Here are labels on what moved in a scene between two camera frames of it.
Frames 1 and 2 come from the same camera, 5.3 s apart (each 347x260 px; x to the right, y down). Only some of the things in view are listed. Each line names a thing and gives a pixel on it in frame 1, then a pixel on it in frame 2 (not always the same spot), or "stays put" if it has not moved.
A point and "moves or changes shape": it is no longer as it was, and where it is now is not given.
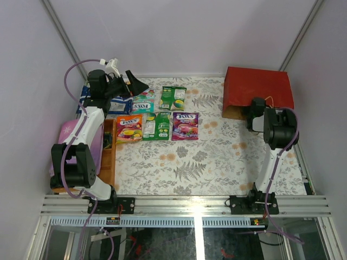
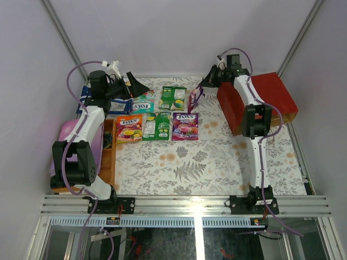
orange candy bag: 129,129 stays put
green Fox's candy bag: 144,102 stays put
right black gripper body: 249,112 -> 220,77
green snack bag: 172,98 stays put
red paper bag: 242,85 moves or changes shape
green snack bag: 156,127 stays put
